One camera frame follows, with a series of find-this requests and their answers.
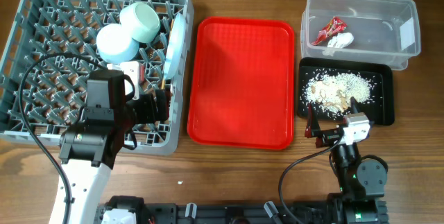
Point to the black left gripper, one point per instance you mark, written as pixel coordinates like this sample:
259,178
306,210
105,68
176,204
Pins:
149,115

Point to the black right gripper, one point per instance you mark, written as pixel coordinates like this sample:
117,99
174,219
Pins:
327,137

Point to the rice and food scraps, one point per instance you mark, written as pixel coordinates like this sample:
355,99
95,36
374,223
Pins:
331,95

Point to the light blue small bowl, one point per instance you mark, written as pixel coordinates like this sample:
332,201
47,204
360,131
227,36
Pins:
115,45

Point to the white napkin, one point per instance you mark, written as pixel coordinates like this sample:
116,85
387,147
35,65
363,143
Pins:
339,41

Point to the large light blue plate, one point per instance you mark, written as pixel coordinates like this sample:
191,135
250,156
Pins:
175,47

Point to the green bowl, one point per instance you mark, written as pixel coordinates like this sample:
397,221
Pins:
141,21

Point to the wooden chopstick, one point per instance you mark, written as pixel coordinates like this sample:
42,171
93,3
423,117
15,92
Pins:
164,79

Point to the red snack wrapper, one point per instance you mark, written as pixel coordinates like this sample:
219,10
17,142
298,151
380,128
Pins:
334,27

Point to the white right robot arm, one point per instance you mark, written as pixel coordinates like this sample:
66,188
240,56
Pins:
361,178

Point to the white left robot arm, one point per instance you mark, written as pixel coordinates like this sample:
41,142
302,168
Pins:
89,146

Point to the clear plastic waste bin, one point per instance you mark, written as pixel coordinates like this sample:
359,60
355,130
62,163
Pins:
385,31

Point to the grey dishwasher rack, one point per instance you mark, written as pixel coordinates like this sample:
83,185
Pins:
50,51

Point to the red plastic tray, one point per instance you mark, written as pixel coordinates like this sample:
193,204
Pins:
242,90

